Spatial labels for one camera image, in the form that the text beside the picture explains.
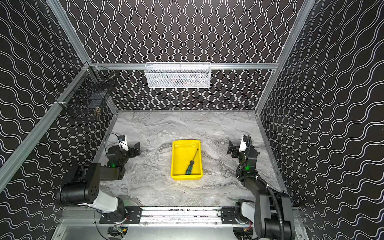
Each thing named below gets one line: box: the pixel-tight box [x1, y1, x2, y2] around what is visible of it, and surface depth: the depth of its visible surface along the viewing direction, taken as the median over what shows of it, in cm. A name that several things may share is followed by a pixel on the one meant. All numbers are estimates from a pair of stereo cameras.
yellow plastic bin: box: [170, 140, 204, 181], surface depth 94 cm
